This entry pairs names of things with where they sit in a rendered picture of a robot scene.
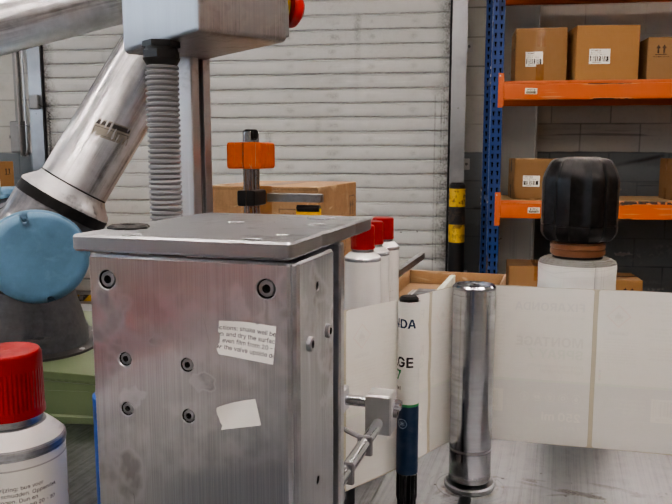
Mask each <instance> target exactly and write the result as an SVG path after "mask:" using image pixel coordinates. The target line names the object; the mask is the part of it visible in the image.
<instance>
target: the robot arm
mask: <svg viewBox="0 0 672 504"><path fill-rule="evenodd" d="M120 24H123V8H122V0H0V56H2V55H6V54H10V53H14V52H18V51H21V50H25V49H29V48H33V47H37V46H40V45H44V44H48V43H52V42H56V41H59V40H63V39H67V38H71V37H75V36H78V35H82V34H86V33H90V32H94V31H97V30H101V29H105V28H109V27H113V26H116V25H120ZM145 66H146V63H145V62H144V60H143V55H135V54H128V53H126V52H125V50H124V34H122V36H121V38H120V39H119V41H118V43H117V44H116V46H115V48H114V49H113V51H112V53H111V54H110V56H109V58H108V59H107V61H106V63H105V64H104V66H103V68H102V69H101V71H100V73H99V74H98V76H97V78H96V79H95V81H94V83H93V84H92V86H91V88H90V89H89V91H88V93H87V94H86V96H85V97H84V99H83V101H82V102H81V104H80V106H79V107H78V109H77V111H76V112H75V114H74V116H73V117H72V119H71V121H70V122H69V124H68V126H67V127H66V129H65V131H64V132H63V134H62V136H61V137H60V139H59V141H58V142H57V144H56V146H55V147H54V149H53V151H52V152H51V154H50V156H49V157H48V159H47V161H46V162H45V164H44V166H43V167H42V169H40V170H38V171H34V172H30V173H26V174H23V175H22V177H21V178H20V180H19V181H18V183H17V185H16V186H6V187H0V343H4V342H30V343H35V344H38V345H39V346H40V347H41V349H42V355H47V354H54V353H59V352H63V351H67V350H70V349H73V348H76V347H78V346H80V345H82V344H84V343H85V342H87V341H88V339H89V325H88V322H87V320H86V319H85V316H84V312H83V309H82V306H81V303H80V301H79V298H78V295H77V292H76V287H77V286H78V285H79V284H80V283H81V281H82V280H83V278H84V276H85V274H86V272H87V270H88V267H89V263H90V261H89V257H90V252H91V251H76V250H75V249H74V248H73V236H74V235H75V234H77V233H83V232H89V231H95V230H102V229H104V228H105V226H106V225H107V223H108V221H109V220H108V217H107V213H106V209H105V202H106V201H107V199H108V197H109V196H110V194H111V192H112V191H113V189H114V187H115V185H116V184H117V182H118V180H119V179H120V177H121V175H122V174H123V172H124V170H125V169H126V167H127V165H128V164H129V162H130V160H131V159H132V157H133V155H134V153H135V152H136V150H137V148H138V147H139V145H140V143H141V142H142V140H143V138H144V137H145V135H146V133H147V129H149V127H147V124H148V123H149V122H147V120H146V119H147V118H149V117H148V116H146V114H147V113H148V111H146V108H148V106H146V103H147V102H148V101H146V97H148V96H147V95H146V92H148V91H147V90H145V87H147V85H145V82H146V81H147V80H146V79H145V76H147V75H146V74H145V71H147V70H146V69H145Z"/></svg>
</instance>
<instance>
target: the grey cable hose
mask: <svg viewBox="0 0 672 504"><path fill-rule="evenodd" d="M142 47H144V48H145V49H144V50H143V60H144V62H145V63H146V66H145V69H146V70H147V71H145V74H146V75H147V76H145V79H146V80H147V81H146V82H145V85H147V87H145V90H147V91H148V92H146V95H147V96H148V97H146V101H148V102H147V103H146V106H148V108H146V111H148V113H147V114H146V116H148V117H149V118H147V119H146V120H147V122H149V123H148V124H147V127H149V129H147V132H149V134H147V137H149V139H148V140H147V142H149V144H148V145H147V147H149V148H150V149H149V150H148V152H149V153H150V154H149V155H148V158H150V160H148V163H150V165H148V168H150V170H148V173H150V175H149V176H148V178H150V179H151V180H149V183H150V184H151V185H149V188H150V189H151V190H150V191H149V193H150V194H151V195H150V196H149V198H150V199H151V200H150V201H149V203H150V204H151V206H150V209H152V210H151V211H150V214H152V215H151V216H150V219H152V220H151V221H158V220H164V219H170V218H176V217H183V215H181V213H183V210H181V208H183V205H181V203H183V200H181V198H183V196H182V195H181V194H180V193H182V190H180V188H182V185H180V183H182V180H180V178H182V175H180V173H182V170H180V168H182V165H180V163H181V162H182V160H180V158H181V155H180V154H179V153H181V150H180V149H179V148H180V147H181V145H180V144H179V143H180V142H181V139H179V137H181V134H179V132H181V129H179V127H181V124H179V123H178V122H180V121H181V119H179V118H178V117H180V114H179V113H178V112H180V109H179V108H178V107H179V106H180V103H178V101H180V98H178V96H180V93H178V91H179V90H180V88H179V87H177V86H179V82H177V81H178V80H179V77H177V76H178V75H179V72H178V71H177V70H179V67H178V66H177V65H178V63H179V62H180V58H179V52H178V49H179V48H180V42H178V41H175V40H171V39H147V40H143V41H142ZM151 221H150V222H151Z"/></svg>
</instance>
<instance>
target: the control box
mask: <svg viewBox="0 0 672 504"><path fill-rule="evenodd" d="M290 5H291V0H122V8H123V34H124V50H125V52H126V53H128V54H135V55H143V50H144V49H145V48H144V47H142V41H143V40H147V39H171V40H175V41H178V42H180V48H179V49H178V52H179V57H182V56H192V57H196V58H198V59H199V60H200V59H204V60H206V59H210V58H215V57H219V56H224V55H228V54H233V53H237V52H242V51H246V50H251V49H255V48H260V47H264V46H269V45H273V44H278V43H282V42H284V41H285V39H286V38H287V37H289V12H290Z"/></svg>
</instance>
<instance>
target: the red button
mask: <svg viewBox="0 0 672 504"><path fill-rule="evenodd" d="M304 9H305V5H304V0H291V5H290V12H289V28H294V27H296V26H297V25H298V23H299V22H300V20H301V19H302V17H303V14H304Z"/></svg>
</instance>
